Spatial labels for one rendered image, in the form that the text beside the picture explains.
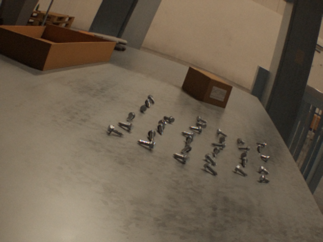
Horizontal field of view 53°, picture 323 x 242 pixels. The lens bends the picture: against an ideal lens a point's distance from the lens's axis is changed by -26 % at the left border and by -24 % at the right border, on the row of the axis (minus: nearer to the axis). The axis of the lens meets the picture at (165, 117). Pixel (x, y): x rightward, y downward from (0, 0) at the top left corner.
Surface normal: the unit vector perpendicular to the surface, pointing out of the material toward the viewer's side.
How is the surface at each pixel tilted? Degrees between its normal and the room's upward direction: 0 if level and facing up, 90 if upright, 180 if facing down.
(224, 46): 90
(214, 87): 90
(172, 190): 0
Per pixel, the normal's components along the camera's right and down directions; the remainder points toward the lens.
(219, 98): 0.40, 0.36
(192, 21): -0.17, 0.17
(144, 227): 0.35, -0.91
